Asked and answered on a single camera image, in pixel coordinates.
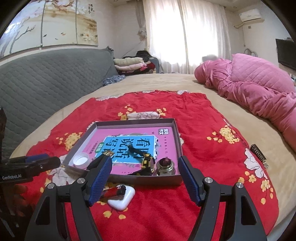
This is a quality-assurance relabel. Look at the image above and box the white plastic jar lid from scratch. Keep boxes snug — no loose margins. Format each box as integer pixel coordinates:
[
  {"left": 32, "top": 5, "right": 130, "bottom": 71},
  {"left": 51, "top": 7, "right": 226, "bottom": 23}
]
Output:
[{"left": 73, "top": 153, "right": 90, "bottom": 169}]

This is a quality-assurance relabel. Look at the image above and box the white earbuds case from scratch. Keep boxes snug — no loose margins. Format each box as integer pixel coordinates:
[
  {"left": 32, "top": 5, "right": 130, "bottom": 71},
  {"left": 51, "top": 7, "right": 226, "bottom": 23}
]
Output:
[{"left": 107, "top": 185, "right": 135, "bottom": 211}]

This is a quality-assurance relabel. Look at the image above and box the red lighter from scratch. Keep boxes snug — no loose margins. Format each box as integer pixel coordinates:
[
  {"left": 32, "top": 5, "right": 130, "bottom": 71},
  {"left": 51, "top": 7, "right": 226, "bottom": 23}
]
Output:
[{"left": 100, "top": 185, "right": 126, "bottom": 199}]

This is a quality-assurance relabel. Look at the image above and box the yellow black wrist watch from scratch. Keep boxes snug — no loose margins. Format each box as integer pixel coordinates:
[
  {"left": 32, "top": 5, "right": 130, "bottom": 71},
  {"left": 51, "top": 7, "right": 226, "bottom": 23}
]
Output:
[{"left": 128, "top": 145, "right": 155, "bottom": 176}]

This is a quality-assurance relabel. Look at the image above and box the person hand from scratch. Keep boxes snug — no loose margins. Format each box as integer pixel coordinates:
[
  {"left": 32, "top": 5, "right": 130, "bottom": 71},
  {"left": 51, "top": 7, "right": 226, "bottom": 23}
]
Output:
[{"left": 4, "top": 184, "right": 33, "bottom": 218}]

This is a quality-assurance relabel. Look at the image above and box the grey quilted headboard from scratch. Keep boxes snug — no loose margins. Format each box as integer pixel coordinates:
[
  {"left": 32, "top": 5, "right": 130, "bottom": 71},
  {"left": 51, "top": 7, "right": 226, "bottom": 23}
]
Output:
[{"left": 1, "top": 47, "right": 117, "bottom": 161}]

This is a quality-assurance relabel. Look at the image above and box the black blanket label tag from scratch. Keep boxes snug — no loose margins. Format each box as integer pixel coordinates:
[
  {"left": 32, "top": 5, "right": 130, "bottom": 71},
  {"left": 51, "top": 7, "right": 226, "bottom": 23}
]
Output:
[{"left": 250, "top": 144, "right": 269, "bottom": 169}]

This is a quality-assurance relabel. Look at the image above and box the red floral blanket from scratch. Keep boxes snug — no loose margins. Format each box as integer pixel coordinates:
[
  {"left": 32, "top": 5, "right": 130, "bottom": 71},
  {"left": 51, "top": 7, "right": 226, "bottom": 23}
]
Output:
[{"left": 19, "top": 90, "right": 280, "bottom": 241}]

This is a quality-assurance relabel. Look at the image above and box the beige bed sheet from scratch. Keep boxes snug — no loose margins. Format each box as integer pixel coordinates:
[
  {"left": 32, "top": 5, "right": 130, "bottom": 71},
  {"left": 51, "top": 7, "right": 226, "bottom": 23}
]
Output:
[{"left": 11, "top": 74, "right": 295, "bottom": 225}]

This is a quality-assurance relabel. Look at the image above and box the grey cardboard box tray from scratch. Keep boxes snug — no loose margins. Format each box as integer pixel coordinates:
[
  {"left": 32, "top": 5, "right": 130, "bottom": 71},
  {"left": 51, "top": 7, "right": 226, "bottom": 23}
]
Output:
[{"left": 63, "top": 118, "right": 182, "bottom": 185}]

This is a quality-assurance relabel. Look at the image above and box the blue patterned cloth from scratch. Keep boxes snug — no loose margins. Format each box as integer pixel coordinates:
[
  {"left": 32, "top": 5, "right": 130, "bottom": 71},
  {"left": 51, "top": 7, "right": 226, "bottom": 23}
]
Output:
[{"left": 103, "top": 75, "right": 126, "bottom": 86}]

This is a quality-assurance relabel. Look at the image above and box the pink Chinese workbook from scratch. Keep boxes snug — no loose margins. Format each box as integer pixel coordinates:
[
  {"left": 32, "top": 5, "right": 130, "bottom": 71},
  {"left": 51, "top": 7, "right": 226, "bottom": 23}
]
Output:
[{"left": 82, "top": 125, "right": 178, "bottom": 175}]

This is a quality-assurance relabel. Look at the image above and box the pink quilted duvet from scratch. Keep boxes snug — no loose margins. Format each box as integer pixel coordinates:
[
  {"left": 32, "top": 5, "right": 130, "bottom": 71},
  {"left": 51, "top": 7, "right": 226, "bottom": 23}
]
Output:
[{"left": 194, "top": 53, "right": 295, "bottom": 149}]

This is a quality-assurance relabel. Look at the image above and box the folded clothes stack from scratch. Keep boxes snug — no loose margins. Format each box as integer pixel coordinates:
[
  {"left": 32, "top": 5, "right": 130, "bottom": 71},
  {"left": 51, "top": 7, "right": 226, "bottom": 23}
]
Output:
[{"left": 113, "top": 50, "right": 160, "bottom": 76}]

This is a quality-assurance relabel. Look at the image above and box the black television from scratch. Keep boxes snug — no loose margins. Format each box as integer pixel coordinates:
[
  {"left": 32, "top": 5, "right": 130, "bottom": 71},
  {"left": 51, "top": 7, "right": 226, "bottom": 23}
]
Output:
[{"left": 276, "top": 39, "right": 296, "bottom": 70}]

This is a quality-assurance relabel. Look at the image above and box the white curtain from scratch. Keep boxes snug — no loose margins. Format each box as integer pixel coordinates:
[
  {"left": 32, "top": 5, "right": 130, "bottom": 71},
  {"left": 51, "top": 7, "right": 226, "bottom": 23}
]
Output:
[{"left": 142, "top": 1, "right": 231, "bottom": 74}]

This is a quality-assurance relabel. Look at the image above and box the white air conditioner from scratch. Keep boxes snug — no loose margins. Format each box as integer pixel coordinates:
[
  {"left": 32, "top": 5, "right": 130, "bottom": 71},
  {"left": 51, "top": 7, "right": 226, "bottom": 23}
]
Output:
[{"left": 239, "top": 9, "right": 262, "bottom": 23}]

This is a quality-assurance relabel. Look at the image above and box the floral wall painting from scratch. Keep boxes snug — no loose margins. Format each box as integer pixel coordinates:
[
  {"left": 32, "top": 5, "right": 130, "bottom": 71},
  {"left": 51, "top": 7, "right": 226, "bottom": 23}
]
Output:
[{"left": 1, "top": 0, "right": 98, "bottom": 57}]

